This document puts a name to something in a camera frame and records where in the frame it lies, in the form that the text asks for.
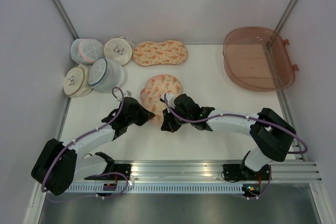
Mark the left aluminium frame post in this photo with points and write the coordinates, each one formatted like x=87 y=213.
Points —
x=65 y=18

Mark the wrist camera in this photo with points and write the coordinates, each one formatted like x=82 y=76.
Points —
x=128 y=93
x=168 y=99

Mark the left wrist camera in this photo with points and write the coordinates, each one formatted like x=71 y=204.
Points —
x=128 y=93

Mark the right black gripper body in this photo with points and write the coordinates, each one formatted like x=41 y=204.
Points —
x=173 y=124

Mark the beige round bag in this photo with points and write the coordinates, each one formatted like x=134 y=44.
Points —
x=76 y=82
x=119 y=50

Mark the right aluminium frame post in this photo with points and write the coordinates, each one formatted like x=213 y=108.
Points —
x=294 y=1

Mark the floral mesh laundry bag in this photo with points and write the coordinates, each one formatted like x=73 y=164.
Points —
x=156 y=87

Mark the beige round bag front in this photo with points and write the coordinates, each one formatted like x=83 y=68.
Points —
x=76 y=82

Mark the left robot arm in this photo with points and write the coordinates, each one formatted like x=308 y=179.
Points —
x=61 y=163

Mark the white slotted cable duct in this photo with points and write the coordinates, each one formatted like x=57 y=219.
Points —
x=157 y=188

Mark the white mesh bag blue trim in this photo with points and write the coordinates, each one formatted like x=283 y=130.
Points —
x=105 y=74

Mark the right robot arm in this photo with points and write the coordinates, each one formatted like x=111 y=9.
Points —
x=272 y=135

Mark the pink transparent plastic basket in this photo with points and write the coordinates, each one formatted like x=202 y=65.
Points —
x=257 y=59

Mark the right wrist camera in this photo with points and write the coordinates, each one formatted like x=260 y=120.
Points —
x=168 y=99

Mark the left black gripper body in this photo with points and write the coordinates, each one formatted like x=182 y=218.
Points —
x=135 y=118

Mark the beige round bag rear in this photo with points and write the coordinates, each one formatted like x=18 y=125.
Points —
x=119 y=50

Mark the white mesh bag pink trim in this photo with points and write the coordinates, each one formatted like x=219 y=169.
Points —
x=86 y=51

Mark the aluminium frame post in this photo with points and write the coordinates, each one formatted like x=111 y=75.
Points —
x=294 y=1
x=65 y=18

